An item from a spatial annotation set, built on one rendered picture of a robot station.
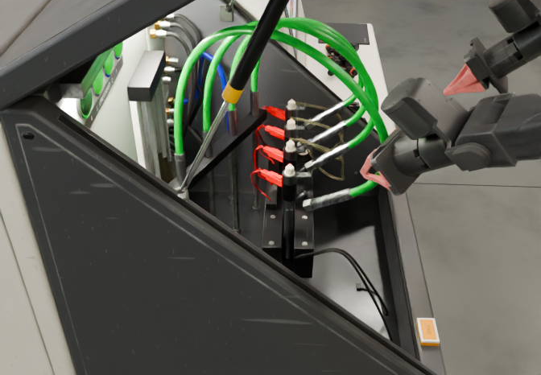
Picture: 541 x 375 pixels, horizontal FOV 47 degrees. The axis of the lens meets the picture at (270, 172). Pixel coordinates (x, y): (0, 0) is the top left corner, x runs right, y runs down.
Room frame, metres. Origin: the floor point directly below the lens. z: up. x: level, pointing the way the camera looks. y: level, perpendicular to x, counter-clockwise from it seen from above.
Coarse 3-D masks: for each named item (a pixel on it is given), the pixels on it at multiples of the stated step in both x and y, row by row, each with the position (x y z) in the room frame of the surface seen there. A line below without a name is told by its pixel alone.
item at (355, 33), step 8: (328, 24) 1.94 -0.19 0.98; (336, 24) 1.94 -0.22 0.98; (344, 24) 1.94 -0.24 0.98; (352, 24) 1.94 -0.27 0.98; (360, 24) 1.94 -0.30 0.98; (344, 32) 1.87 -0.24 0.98; (352, 32) 1.87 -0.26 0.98; (360, 32) 1.87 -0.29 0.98; (320, 40) 1.81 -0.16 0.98; (352, 40) 1.81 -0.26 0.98; (360, 40) 1.81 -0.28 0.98; (368, 40) 1.81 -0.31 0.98
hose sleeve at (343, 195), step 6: (336, 192) 0.80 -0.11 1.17; (342, 192) 0.79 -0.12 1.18; (348, 192) 0.78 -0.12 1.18; (318, 198) 0.81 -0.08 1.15; (324, 198) 0.80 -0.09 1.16; (330, 198) 0.79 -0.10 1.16; (336, 198) 0.79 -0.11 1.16; (342, 198) 0.78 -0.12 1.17; (348, 198) 0.78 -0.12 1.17; (312, 204) 0.81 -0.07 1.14; (318, 204) 0.80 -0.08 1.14; (324, 204) 0.80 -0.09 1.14
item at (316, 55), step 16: (224, 32) 0.88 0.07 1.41; (240, 32) 0.86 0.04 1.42; (304, 48) 0.82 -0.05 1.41; (192, 64) 0.90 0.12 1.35; (336, 64) 0.80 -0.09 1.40; (352, 80) 0.79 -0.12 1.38; (176, 96) 0.92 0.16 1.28; (176, 112) 0.92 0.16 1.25; (368, 112) 0.77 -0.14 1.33; (176, 128) 0.92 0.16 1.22; (384, 128) 0.77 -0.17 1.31; (176, 144) 0.92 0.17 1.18; (352, 192) 0.78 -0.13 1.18
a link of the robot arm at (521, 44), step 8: (528, 24) 0.97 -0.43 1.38; (536, 24) 0.98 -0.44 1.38; (520, 32) 0.99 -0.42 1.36; (528, 32) 0.98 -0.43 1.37; (536, 32) 0.97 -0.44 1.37; (520, 40) 0.98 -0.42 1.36; (528, 40) 0.97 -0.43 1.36; (536, 40) 0.96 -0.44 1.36; (520, 48) 0.97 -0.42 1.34; (528, 48) 0.96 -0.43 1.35; (536, 48) 0.96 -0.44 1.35; (528, 56) 0.96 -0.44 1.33; (536, 56) 0.97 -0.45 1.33
